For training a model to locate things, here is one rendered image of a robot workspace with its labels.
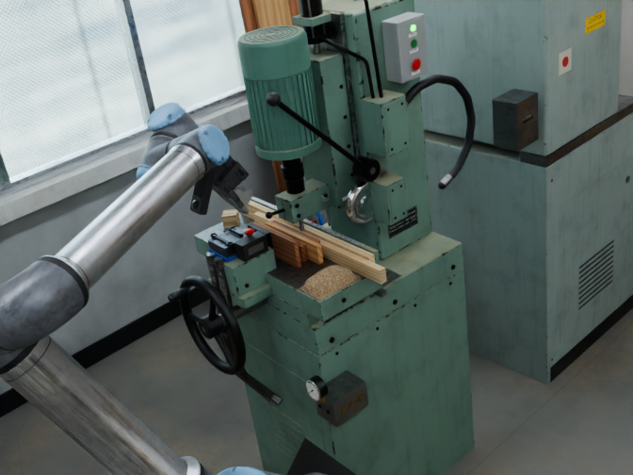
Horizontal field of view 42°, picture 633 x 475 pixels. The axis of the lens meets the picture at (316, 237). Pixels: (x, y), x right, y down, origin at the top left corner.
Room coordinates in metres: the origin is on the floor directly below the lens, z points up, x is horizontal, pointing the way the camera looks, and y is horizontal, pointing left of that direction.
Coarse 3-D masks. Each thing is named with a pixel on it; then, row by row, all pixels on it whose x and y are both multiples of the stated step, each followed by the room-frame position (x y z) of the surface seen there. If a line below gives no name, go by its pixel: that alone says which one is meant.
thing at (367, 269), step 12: (264, 216) 2.22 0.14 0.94; (324, 240) 2.01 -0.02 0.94; (324, 252) 1.98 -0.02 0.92; (336, 252) 1.94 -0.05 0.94; (348, 252) 1.92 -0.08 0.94; (348, 264) 1.90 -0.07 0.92; (360, 264) 1.86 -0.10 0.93; (372, 264) 1.84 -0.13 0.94; (372, 276) 1.83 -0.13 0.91; (384, 276) 1.81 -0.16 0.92
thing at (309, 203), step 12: (312, 180) 2.13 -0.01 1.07; (312, 192) 2.06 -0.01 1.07; (324, 192) 2.08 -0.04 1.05; (276, 204) 2.07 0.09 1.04; (288, 204) 2.02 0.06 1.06; (300, 204) 2.03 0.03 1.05; (312, 204) 2.05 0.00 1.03; (324, 204) 2.08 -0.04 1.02; (288, 216) 2.03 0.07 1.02; (300, 216) 2.03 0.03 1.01
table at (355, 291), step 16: (240, 224) 2.27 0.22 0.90; (272, 272) 1.94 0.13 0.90; (288, 272) 1.93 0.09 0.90; (304, 272) 1.92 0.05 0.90; (256, 288) 1.93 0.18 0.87; (272, 288) 1.93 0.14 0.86; (288, 288) 1.87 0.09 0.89; (352, 288) 1.82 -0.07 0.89; (368, 288) 1.85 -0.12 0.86; (240, 304) 1.89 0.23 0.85; (304, 304) 1.82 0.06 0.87; (320, 304) 1.76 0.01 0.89; (336, 304) 1.79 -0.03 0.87; (320, 320) 1.77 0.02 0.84
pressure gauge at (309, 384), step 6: (312, 378) 1.74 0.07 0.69; (318, 378) 1.73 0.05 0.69; (306, 384) 1.75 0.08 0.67; (312, 384) 1.72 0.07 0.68; (318, 384) 1.72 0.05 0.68; (324, 384) 1.72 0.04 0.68; (306, 390) 1.75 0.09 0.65; (318, 390) 1.70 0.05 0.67; (324, 390) 1.71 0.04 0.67; (312, 396) 1.73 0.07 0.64; (318, 396) 1.71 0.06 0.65; (324, 396) 1.71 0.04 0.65
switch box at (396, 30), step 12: (408, 12) 2.18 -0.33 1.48; (384, 24) 2.13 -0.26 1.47; (396, 24) 2.09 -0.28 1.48; (408, 24) 2.11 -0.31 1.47; (420, 24) 2.14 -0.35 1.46; (384, 36) 2.13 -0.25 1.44; (396, 36) 2.10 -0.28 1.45; (408, 36) 2.11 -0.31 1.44; (420, 36) 2.13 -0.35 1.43; (384, 48) 2.13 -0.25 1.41; (396, 48) 2.10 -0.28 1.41; (408, 48) 2.11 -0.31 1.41; (420, 48) 2.13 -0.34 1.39; (396, 60) 2.10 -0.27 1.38; (408, 60) 2.10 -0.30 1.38; (396, 72) 2.11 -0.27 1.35; (408, 72) 2.10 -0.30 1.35; (420, 72) 2.13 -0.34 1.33
